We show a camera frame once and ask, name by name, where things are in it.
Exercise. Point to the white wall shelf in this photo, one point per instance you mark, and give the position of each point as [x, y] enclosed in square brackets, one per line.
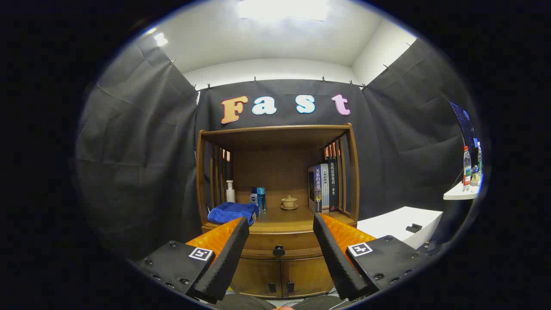
[458, 193]

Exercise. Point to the clear bottle red label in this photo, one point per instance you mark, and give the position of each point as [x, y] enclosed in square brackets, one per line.
[467, 172]

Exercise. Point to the wooden cabinet door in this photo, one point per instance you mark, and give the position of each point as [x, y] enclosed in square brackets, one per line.
[305, 275]
[256, 277]

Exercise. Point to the small white bottle blue cap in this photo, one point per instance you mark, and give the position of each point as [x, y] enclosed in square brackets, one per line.
[253, 198]

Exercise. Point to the dark monitor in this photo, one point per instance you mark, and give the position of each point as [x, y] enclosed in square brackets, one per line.
[465, 122]

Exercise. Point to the light blue glass bottle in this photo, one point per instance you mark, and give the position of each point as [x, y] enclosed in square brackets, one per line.
[261, 200]

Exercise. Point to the wooden drawer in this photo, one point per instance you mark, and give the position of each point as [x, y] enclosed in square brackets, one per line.
[262, 245]

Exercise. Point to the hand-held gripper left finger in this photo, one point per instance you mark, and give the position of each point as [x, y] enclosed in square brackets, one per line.
[228, 262]

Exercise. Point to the large ceiling light panel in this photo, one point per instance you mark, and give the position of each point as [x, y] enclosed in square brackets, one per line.
[284, 8]

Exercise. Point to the wooden cabinet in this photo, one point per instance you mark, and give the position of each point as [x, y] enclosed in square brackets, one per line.
[275, 172]

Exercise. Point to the white pump bottle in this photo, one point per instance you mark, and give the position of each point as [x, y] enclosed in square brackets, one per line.
[230, 196]

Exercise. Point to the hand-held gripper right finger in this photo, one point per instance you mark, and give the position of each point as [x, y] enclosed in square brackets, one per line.
[335, 258]

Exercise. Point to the black backdrop cloth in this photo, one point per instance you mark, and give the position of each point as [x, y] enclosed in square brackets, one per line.
[137, 163]

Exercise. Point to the black round drawer knob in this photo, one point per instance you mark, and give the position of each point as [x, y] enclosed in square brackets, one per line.
[278, 250]

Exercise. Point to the dark blue book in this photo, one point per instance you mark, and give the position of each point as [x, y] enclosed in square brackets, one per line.
[316, 189]

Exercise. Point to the blue folded towel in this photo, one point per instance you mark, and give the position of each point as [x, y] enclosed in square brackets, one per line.
[228, 213]

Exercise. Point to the black book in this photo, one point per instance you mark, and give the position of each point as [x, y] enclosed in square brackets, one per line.
[332, 185]

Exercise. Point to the clear bottle green label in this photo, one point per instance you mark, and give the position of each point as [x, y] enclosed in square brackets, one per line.
[479, 163]

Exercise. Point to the beige lidded teacup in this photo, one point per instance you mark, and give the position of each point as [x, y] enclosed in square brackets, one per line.
[289, 201]

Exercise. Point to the beige saucer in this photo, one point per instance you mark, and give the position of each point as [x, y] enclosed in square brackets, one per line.
[289, 208]

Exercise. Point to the white side cabinet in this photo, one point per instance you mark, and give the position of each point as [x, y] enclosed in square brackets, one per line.
[396, 221]

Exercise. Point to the white and blue book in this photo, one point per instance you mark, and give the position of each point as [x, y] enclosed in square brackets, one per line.
[325, 189]

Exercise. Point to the wooden countertop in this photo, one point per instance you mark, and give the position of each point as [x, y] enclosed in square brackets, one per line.
[284, 217]

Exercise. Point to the small ceiling light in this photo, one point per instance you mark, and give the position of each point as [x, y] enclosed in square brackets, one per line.
[161, 39]

